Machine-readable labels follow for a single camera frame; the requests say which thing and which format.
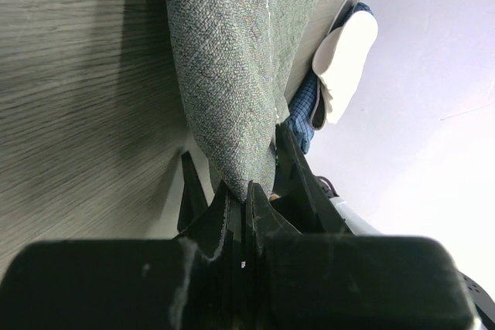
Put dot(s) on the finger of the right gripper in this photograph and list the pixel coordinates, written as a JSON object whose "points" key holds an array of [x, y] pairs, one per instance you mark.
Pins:
{"points": [[193, 202], [302, 201]]}

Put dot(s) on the beige folded cloth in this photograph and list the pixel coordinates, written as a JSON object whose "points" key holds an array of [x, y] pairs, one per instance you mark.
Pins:
{"points": [[322, 61]]}

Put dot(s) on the grey napkin white stitching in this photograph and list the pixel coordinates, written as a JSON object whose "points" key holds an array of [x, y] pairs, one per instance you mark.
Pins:
{"points": [[233, 59]]}

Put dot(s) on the blue checkered cloth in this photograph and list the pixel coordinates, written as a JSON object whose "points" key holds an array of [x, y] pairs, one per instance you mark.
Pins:
{"points": [[304, 101]]}

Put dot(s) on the white folded cloth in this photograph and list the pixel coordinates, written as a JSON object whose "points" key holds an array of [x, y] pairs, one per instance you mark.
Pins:
{"points": [[357, 37]]}

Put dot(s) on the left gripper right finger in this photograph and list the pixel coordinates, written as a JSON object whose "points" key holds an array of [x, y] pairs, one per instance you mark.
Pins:
{"points": [[342, 281]]}

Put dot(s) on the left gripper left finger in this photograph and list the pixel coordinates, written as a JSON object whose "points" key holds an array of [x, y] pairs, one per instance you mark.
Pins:
{"points": [[182, 283]]}

